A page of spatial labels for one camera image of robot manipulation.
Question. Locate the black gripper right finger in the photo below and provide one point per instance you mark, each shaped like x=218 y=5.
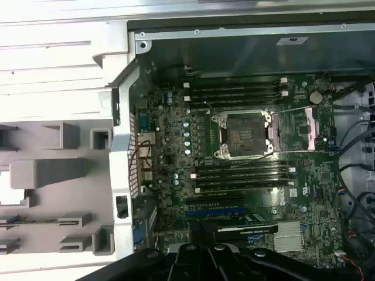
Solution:
x=222 y=263

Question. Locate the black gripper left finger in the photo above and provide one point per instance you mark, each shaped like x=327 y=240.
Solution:
x=187 y=263

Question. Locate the CPU socket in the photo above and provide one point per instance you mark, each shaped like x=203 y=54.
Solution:
x=243 y=134

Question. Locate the black graphics card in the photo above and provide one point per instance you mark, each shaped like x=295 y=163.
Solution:
x=249 y=228

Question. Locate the blue expansion slot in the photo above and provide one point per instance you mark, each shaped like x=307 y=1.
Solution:
x=211 y=212

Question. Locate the blue video port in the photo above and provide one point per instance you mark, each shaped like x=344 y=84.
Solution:
x=137 y=234

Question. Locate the black expansion slot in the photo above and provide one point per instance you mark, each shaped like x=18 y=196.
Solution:
x=214 y=202

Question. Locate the silver chipset heatsink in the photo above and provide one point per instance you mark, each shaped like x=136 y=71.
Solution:
x=288 y=237

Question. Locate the black RAM slot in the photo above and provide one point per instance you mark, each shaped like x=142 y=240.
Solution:
x=243 y=172
x=243 y=186
x=234 y=102
x=234 y=82
x=243 y=165
x=243 y=179
x=234 y=96
x=234 y=89

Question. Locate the green motherboard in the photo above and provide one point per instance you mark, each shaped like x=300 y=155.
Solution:
x=307 y=181

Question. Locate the grey parts rack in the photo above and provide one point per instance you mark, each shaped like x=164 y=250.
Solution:
x=52 y=169

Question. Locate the coin cell battery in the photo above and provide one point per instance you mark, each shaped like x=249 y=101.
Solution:
x=316 y=97

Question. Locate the open black PC case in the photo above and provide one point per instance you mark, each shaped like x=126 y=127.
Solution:
x=234 y=52

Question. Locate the silver metal drive cage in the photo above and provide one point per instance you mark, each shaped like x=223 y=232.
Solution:
x=356 y=96

